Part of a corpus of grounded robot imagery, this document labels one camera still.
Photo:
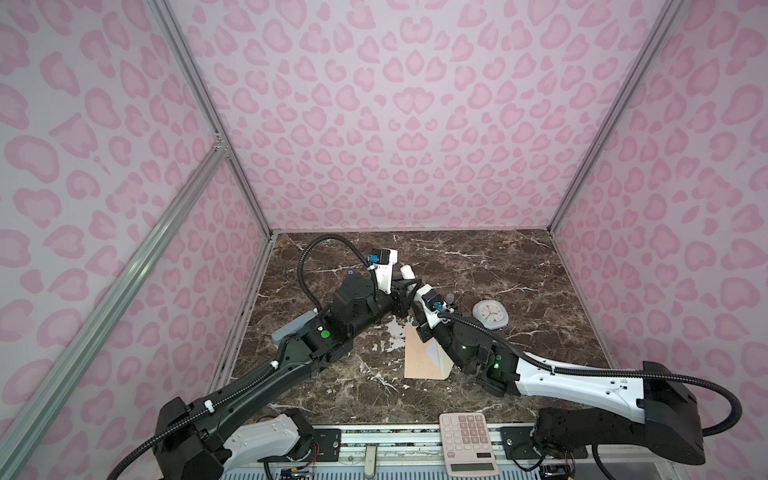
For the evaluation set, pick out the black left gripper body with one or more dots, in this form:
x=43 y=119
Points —
x=397 y=300

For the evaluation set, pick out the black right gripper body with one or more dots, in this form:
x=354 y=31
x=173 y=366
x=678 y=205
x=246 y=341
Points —
x=425 y=332

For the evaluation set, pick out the white glue stick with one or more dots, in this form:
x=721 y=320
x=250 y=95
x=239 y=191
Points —
x=407 y=272

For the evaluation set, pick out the peach pink envelope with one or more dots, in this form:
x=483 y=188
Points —
x=425 y=360

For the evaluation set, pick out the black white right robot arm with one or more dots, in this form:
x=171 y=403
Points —
x=650 y=408

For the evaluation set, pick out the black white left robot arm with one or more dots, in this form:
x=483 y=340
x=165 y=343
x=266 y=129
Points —
x=195 y=433

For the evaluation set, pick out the small white alarm clock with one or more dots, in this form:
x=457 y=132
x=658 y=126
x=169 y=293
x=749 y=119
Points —
x=491 y=314

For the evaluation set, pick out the grey blue rectangular box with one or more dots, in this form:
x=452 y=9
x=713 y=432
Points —
x=298 y=325

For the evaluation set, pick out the pink white calculator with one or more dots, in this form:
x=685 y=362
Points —
x=466 y=446

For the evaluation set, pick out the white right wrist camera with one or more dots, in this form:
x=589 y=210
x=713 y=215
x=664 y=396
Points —
x=433 y=305

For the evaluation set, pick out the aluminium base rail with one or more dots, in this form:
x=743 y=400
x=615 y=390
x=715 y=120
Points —
x=415 y=452

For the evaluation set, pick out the white clip on rail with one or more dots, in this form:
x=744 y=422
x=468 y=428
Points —
x=370 y=462

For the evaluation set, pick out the diagonal aluminium frame bar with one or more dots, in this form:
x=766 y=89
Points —
x=39 y=412

